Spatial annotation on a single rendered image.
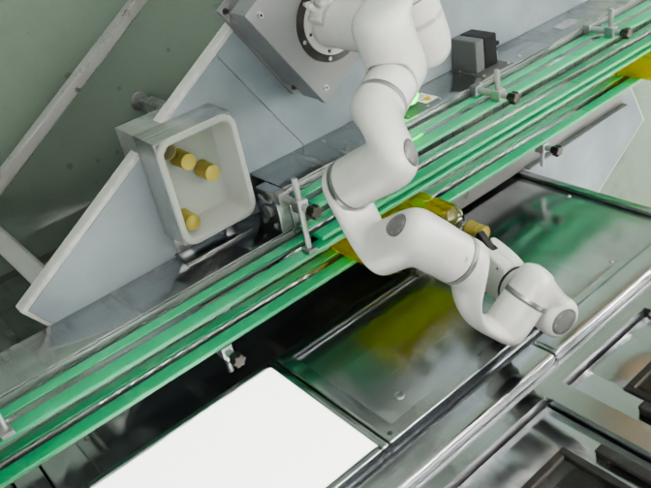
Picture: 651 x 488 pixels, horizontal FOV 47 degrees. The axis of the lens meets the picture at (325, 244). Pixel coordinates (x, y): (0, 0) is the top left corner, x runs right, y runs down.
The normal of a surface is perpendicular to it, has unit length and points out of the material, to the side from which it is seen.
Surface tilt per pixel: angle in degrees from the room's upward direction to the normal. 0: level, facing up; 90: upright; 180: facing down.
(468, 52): 90
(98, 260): 0
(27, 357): 90
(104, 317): 90
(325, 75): 5
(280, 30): 5
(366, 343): 90
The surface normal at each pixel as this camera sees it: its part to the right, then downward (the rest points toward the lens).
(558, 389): -0.17, -0.84
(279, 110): 0.64, 0.31
